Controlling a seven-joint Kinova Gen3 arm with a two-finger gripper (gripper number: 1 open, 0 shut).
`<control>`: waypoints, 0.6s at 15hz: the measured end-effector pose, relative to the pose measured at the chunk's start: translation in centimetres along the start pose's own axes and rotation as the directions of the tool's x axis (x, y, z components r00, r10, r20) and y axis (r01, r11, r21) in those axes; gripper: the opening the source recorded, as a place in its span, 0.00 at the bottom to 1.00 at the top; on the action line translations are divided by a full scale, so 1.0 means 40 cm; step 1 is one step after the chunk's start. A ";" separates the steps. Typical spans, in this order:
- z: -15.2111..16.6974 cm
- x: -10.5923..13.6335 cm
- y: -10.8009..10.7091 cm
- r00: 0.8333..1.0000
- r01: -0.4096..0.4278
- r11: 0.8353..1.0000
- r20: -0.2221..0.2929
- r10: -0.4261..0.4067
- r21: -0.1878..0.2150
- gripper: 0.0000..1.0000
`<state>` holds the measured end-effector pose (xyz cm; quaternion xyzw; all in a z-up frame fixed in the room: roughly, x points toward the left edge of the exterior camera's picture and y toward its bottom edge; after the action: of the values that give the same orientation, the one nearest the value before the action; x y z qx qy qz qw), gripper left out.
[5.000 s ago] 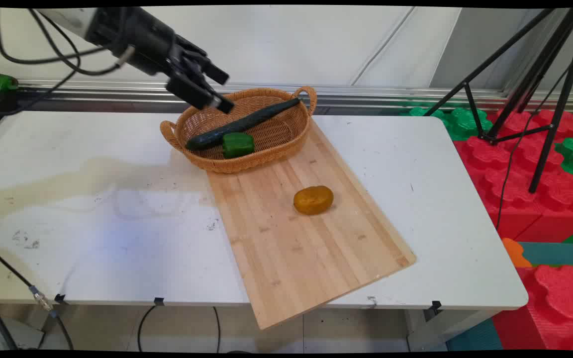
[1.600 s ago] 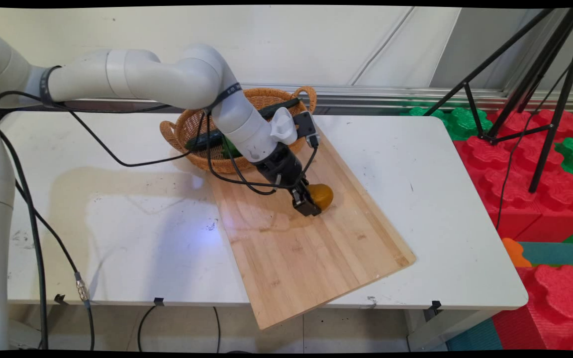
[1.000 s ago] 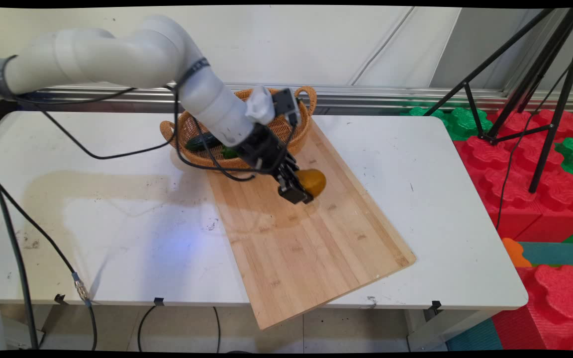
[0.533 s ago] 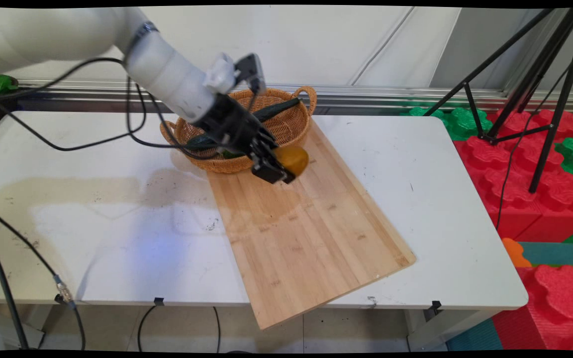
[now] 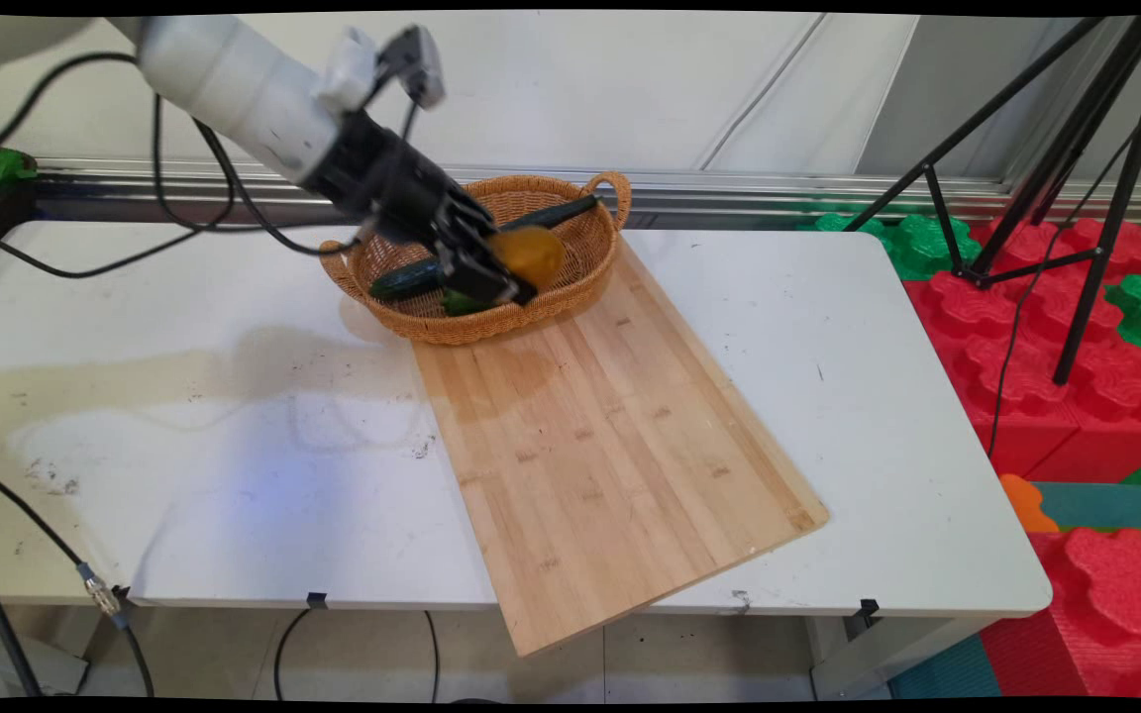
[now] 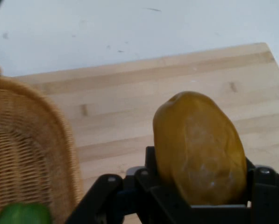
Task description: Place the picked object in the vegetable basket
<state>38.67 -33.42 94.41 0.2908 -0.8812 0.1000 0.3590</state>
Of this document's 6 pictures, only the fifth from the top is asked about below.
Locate black straight cable under table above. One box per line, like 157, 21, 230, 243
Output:
423, 610, 442, 702

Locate woven wicker basket with handles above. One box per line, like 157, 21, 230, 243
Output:
318, 171, 632, 347

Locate yellow-brown potato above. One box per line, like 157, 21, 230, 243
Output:
486, 225, 568, 292

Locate aluminium wall rail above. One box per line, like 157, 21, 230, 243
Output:
34, 156, 1141, 225

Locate dark green cucumber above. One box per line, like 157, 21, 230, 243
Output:
368, 194, 599, 302

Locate small red foam block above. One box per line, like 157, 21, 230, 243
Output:
979, 527, 1141, 700

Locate orange foam piece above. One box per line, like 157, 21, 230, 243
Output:
998, 473, 1063, 535

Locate black tripod stand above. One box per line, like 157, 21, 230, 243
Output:
843, 15, 1141, 386

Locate large black table bracket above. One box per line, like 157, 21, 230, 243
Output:
844, 598, 882, 642

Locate black cable with metal connector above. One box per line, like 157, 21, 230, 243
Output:
0, 459, 156, 698

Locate large red foam block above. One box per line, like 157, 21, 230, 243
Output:
902, 218, 1141, 484

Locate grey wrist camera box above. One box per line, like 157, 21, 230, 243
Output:
311, 24, 448, 114

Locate teal foam mat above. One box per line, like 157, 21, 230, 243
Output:
1031, 481, 1141, 532

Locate thin black tripod cable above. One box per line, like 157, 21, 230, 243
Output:
986, 127, 1138, 462

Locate black looped cable under table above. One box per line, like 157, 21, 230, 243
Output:
273, 608, 315, 700

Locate wide green foam block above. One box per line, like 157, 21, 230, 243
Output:
796, 212, 984, 282

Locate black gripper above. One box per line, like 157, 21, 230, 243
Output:
301, 107, 540, 308

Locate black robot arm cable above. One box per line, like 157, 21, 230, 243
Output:
0, 50, 363, 280

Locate bamboo cutting board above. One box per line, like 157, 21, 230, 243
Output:
410, 236, 830, 659

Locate green toy vegetable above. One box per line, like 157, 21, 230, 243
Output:
0, 149, 38, 195

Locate black side bin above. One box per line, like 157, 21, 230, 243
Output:
0, 141, 39, 270

